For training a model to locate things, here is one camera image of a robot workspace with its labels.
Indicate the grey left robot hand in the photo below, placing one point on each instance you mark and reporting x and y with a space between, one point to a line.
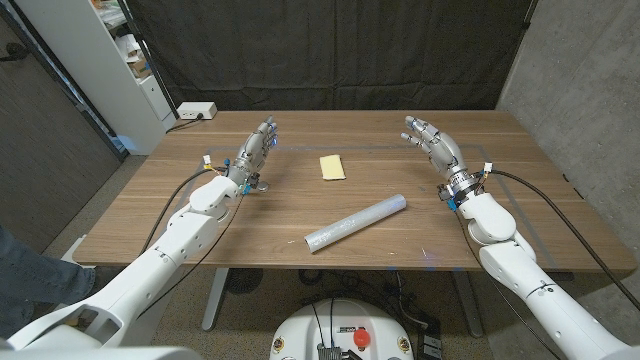
252 152

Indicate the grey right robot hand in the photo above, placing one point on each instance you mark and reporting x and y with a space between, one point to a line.
445 152

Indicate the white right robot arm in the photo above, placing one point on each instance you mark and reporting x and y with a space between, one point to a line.
535 285

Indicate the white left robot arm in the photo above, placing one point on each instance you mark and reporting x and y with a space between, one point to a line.
145 280

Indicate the small round metal cap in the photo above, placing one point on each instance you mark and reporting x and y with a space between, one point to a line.
263 187

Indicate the white power outlet box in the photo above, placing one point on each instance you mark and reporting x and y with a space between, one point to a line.
196 110

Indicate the black curtain backdrop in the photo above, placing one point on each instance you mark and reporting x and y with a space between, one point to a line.
330 50

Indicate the black stand pole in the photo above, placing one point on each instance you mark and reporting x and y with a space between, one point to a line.
150 62

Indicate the cardboard box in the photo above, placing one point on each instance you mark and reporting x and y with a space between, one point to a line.
140 67

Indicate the grey table leg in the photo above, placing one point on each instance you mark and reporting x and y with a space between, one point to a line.
215 300
470 310

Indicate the white shelf cabinet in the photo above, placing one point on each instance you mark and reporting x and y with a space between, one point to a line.
90 65

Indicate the white robot torso base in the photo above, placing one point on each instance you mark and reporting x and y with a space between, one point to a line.
310 330

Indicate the red emergency stop button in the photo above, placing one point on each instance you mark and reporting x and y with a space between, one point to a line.
361 337

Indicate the person leg in jeans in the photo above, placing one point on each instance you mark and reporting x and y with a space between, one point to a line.
35 285

